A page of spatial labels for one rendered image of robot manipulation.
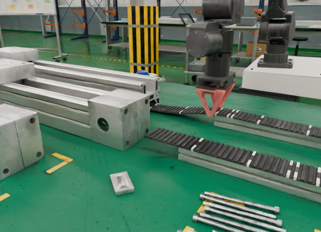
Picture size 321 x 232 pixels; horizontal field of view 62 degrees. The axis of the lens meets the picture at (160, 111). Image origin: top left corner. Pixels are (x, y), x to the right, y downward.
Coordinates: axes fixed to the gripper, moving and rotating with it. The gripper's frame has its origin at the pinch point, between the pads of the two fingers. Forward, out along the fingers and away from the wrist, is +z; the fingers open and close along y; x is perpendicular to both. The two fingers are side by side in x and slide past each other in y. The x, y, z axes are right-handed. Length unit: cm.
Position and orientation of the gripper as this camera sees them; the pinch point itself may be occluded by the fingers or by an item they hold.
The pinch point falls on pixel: (214, 110)
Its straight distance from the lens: 68.8
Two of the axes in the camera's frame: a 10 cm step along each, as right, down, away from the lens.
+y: -5.1, 3.1, -8.0
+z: 0.0, 9.3, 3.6
